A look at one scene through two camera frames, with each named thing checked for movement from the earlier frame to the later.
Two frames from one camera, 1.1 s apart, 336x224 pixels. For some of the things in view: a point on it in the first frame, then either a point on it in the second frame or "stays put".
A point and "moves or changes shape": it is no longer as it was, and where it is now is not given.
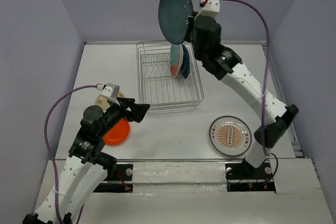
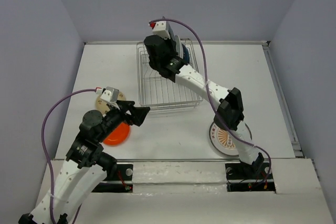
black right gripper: (194, 23) → (173, 44)
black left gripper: (138, 110) stays put
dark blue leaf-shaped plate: (185, 68) stays put
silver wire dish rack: (157, 87) stays put
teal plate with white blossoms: (175, 9) moves or changes shape
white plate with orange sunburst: (230, 135) stays put
